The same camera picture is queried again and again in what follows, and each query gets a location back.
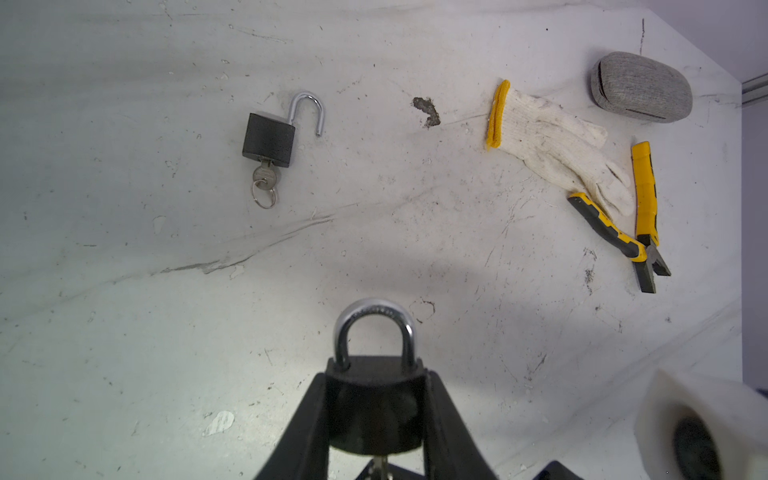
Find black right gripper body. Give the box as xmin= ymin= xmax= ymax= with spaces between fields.
xmin=533 ymin=461 xmax=583 ymax=480

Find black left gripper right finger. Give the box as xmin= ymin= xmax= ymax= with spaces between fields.
xmin=424 ymin=371 xmax=496 ymax=480

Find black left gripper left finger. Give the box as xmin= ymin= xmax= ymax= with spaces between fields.
xmin=255 ymin=373 xmax=330 ymax=480

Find black padlock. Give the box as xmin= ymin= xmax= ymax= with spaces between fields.
xmin=326 ymin=298 xmax=426 ymax=456
xmin=242 ymin=91 xmax=326 ymax=168

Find yellow black pliers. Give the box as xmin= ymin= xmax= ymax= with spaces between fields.
xmin=568 ymin=141 xmax=671 ymax=294

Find white work glove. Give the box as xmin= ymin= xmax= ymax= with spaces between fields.
xmin=486 ymin=80 xmax=635 ymax=218

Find grey fabric glasses case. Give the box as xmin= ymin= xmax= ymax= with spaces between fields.
xmin=589 ymin=51 xmax=693 ymax=123

